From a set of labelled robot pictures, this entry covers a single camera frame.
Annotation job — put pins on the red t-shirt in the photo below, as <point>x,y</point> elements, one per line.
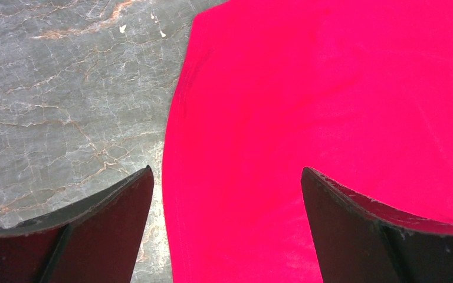
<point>361,91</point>

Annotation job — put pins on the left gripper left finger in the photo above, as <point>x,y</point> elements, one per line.
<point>96,239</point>

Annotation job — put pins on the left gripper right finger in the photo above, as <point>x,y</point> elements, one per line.
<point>358,239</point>

